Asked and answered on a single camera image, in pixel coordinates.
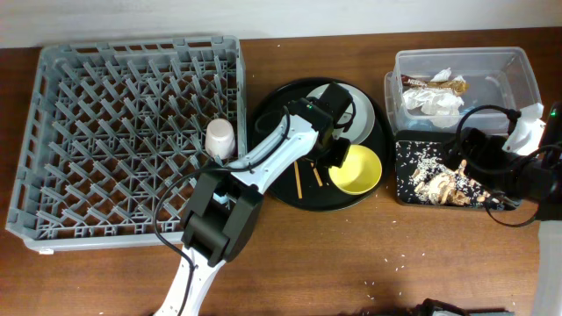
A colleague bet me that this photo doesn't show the round black tray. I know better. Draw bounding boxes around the round black tray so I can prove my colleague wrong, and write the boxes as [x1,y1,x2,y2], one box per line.
[247,77,395,212]

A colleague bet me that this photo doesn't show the wooden chopstick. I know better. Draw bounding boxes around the wooden chopstick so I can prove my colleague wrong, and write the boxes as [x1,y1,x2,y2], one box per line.
[311,162,323,187]
[293,162,303,199]

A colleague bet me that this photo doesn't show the grey dishwasher rack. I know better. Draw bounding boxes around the grey dishwasher rack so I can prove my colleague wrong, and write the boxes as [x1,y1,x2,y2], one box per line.
[6,36,248,252]

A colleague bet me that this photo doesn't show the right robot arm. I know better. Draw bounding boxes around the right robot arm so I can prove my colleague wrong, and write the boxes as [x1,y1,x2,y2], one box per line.
[443,102,561,315]

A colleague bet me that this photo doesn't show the grey plate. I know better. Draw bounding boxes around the grey plate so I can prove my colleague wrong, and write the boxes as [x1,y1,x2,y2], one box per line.
[307,83,376,144]

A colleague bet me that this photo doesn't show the left wooden chopstick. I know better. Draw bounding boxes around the left wooden chopstick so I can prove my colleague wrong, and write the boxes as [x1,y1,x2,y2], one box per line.
[293,162,303,199]

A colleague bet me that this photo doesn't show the black rectangular tray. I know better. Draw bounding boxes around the black rectangular tray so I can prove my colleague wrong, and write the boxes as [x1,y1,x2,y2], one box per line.
[393,129,523,212]

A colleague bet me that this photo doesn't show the blue cup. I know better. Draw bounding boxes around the blue cup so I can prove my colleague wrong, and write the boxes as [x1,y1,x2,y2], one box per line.
[213,193,229,205]

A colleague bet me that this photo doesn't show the white napkin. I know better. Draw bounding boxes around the white napkin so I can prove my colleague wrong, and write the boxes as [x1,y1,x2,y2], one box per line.
[402,68,469,128]

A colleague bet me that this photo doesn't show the right wooden chopstick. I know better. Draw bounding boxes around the right wooden chopstick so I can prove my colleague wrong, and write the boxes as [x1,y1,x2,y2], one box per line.
[311,162,323,187]

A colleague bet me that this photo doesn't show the gold snack wrapper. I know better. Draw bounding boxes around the gold snack wrapper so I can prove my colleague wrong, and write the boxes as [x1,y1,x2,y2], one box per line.
[400,75,470,96]

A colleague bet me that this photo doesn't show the food scraps with rice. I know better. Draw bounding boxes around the food scraps with rice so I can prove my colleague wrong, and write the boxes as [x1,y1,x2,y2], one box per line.
[397,142,506,210]

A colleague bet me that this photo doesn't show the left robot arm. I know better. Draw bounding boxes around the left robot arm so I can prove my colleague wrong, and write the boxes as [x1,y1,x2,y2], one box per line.
[157,83,354,315]

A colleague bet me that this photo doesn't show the pink cup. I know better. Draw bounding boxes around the pink cup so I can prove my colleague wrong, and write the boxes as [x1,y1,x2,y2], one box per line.
[205,118,235,160]

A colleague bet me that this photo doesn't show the yellow bowl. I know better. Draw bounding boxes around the yellow bowl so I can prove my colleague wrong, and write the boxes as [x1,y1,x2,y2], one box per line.
[328,145,383,195]

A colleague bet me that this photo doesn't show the clear plastic bin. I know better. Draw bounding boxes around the clear plastic bin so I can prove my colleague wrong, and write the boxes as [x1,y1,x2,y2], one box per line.
[385,47,541,133]

